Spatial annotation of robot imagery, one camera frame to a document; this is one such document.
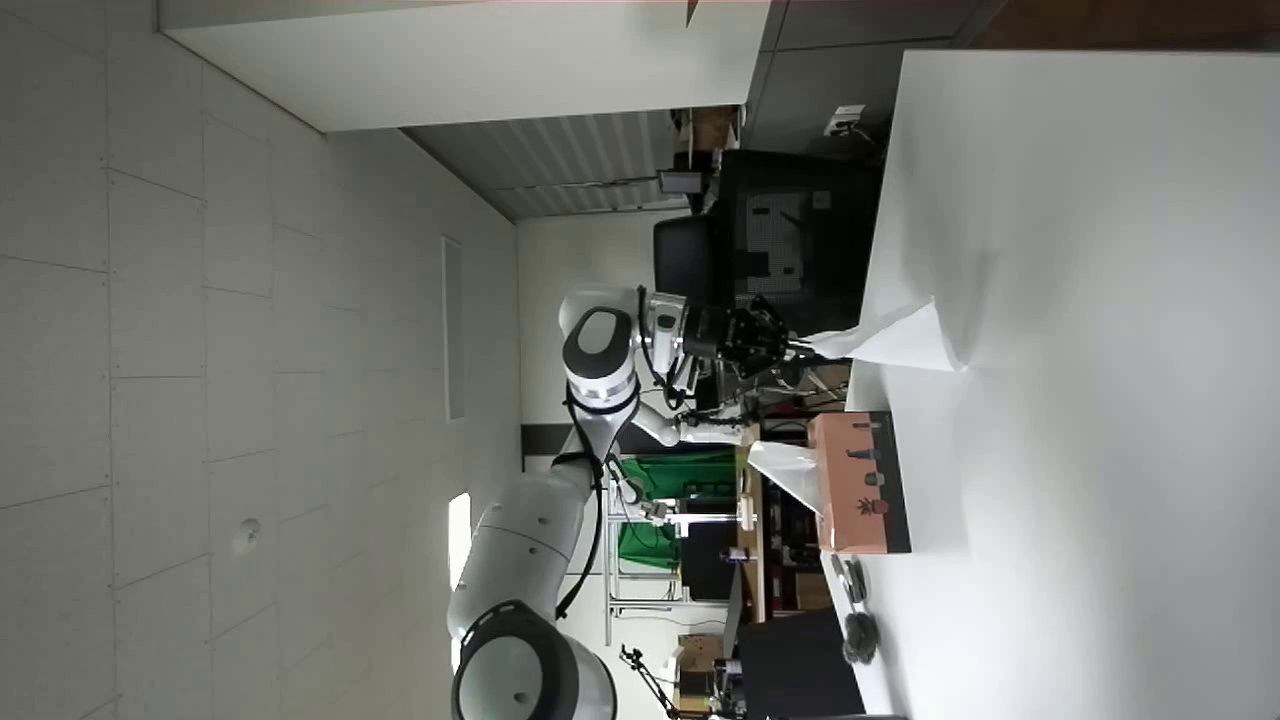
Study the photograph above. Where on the white paper napkin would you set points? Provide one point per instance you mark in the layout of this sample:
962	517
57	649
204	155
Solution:
907	342

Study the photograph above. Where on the green crate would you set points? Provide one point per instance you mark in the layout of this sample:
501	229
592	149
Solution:
683	480

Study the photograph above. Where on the black flat panel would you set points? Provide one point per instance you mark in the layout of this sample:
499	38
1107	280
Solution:
793	666

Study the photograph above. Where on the copper brown tissue box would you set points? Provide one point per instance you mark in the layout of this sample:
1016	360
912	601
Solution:
855	480

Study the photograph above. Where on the black monitor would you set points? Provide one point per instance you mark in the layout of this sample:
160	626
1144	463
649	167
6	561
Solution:
784	227

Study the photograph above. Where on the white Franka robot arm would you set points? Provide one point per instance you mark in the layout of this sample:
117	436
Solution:
534	532

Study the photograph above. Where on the small black round object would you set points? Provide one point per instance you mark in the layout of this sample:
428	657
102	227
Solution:
860	637

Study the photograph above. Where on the dark wooden shelf unit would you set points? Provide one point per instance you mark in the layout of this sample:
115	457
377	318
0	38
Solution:
782	561

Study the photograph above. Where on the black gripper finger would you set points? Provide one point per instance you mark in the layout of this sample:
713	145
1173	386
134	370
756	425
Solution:
782	370
784	336

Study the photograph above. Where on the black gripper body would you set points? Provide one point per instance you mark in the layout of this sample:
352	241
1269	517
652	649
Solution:
721	349

